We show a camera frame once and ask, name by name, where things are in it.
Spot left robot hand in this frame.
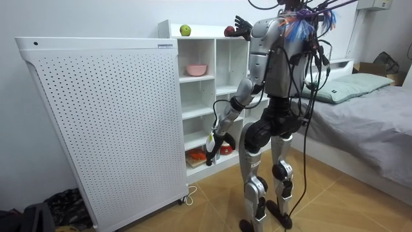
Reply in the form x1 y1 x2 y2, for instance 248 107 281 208
205 130 236 168

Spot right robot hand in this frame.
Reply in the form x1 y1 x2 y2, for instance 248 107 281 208
232 15 254 42

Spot orange soft toy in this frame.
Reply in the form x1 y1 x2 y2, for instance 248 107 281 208
188 149 207 161

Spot wooden board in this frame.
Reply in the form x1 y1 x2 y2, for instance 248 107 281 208
185 155 207 169

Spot robot legs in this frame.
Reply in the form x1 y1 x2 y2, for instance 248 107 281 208
238 95 306 232

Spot white shelf unit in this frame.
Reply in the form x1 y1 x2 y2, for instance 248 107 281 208
157 19 271 185

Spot robot body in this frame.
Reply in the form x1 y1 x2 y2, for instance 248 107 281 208
249 0 332 101

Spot pink bowl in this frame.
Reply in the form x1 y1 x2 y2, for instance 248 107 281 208
185 64 208 77

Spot white perforated metal cabinet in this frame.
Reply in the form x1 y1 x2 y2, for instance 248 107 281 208
15 36 189 232

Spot grey-green pillow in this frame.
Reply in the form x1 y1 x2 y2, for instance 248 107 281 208
301 79 370 105
333 72 395 95

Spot cardboard box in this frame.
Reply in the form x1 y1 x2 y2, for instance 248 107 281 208
353 62 408 87

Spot grey bed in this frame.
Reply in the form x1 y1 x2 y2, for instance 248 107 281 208
291 58 412 207

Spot dark patterned cloth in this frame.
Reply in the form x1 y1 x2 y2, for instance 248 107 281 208
43 188 94 230

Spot white floor cable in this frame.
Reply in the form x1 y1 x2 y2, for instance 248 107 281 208
183 185 198 206

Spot cable bundle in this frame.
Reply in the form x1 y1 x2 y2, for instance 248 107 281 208
247 0 359 44

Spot black floor cable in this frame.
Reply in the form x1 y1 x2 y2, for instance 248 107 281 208
283 77 323 232

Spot white cable duct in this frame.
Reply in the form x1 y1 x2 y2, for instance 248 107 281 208
345 8 366 59

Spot white wall box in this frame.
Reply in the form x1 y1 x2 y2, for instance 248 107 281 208
356 0 394 12

